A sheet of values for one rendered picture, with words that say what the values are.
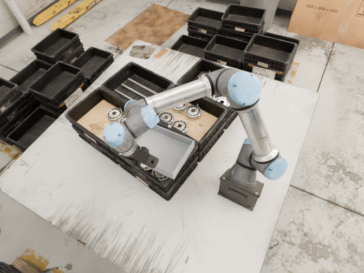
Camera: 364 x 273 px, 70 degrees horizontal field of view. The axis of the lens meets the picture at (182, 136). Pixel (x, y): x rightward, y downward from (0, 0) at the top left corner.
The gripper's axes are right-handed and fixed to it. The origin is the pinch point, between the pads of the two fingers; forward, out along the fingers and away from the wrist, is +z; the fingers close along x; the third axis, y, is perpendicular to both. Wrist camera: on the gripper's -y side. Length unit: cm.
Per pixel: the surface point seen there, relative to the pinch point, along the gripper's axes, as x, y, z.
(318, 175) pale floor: -64, -97, 128
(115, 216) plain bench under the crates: 29.3, 16.8, 32.3
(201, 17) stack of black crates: -201, 67, 122
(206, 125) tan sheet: -40, -10, 36
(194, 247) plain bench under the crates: 26, -29, 33
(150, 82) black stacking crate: -60, 42, 41
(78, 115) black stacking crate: -16, 68, 27
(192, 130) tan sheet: -33.4, -3.0, 34.4
